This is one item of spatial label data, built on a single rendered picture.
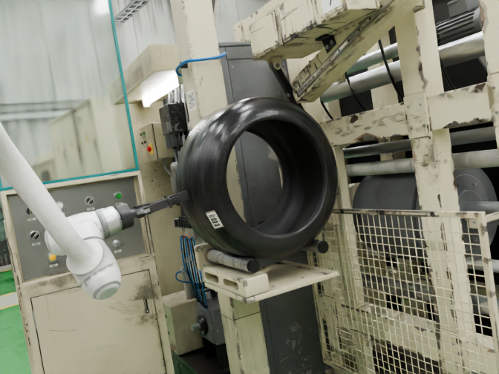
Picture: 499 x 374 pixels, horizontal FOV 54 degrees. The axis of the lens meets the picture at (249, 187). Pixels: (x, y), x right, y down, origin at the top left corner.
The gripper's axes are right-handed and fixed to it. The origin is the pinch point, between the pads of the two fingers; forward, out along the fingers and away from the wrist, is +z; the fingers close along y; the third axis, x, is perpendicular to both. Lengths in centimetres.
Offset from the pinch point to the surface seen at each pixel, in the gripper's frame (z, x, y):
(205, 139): 11.5, -15.5, -7.7
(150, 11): 385, -337, 951
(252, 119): 27.5, -17.5, -11.8
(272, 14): 57, -53, 4
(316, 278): 35, 41, -11
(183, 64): 28, -46, 30
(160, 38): 389, -272, 953
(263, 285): 15.1, 34.9, -11.2
